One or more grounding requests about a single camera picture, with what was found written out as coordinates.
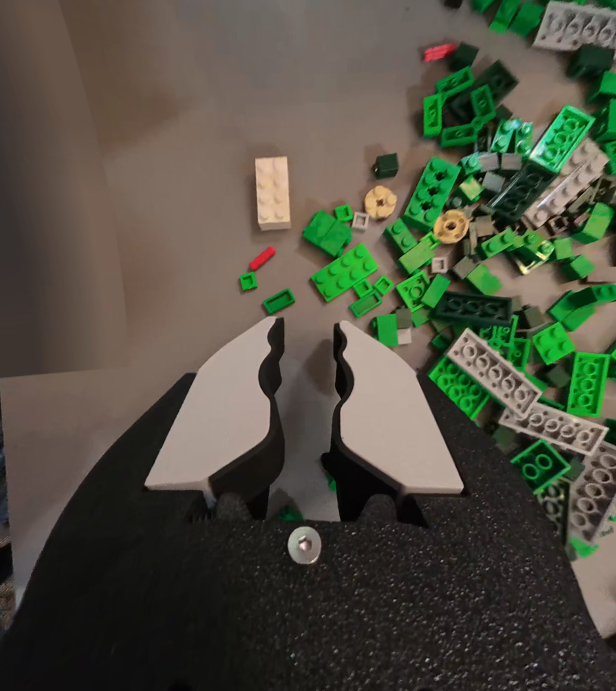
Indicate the tan round plate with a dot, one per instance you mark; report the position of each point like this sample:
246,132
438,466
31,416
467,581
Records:
451,225
381,202

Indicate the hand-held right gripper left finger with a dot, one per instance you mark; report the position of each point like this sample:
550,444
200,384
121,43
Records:
216,421

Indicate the small red piece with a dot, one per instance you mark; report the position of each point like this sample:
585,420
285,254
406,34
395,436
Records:
262,258
440,51

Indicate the small dark green brick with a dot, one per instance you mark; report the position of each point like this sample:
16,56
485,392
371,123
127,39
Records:
386,165

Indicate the pile of mixed toy bricks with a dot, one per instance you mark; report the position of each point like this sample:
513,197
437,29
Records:
432,191

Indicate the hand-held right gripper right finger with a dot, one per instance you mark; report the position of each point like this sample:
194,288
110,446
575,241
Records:
399,426

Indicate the white brick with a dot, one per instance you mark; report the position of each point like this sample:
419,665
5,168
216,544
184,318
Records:
273,191

